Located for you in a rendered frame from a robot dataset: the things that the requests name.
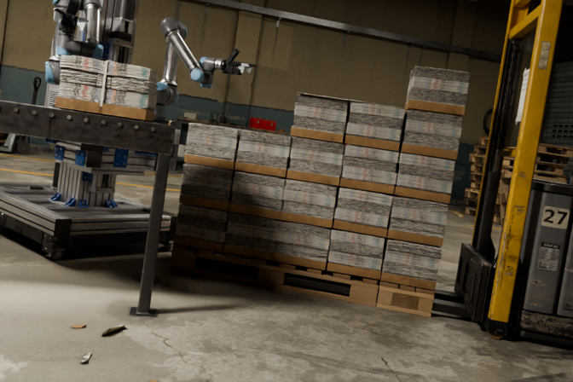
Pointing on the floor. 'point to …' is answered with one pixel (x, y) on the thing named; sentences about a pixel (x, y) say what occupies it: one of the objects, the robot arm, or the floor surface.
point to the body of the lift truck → (547, 264)
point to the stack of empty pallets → (512, 170)
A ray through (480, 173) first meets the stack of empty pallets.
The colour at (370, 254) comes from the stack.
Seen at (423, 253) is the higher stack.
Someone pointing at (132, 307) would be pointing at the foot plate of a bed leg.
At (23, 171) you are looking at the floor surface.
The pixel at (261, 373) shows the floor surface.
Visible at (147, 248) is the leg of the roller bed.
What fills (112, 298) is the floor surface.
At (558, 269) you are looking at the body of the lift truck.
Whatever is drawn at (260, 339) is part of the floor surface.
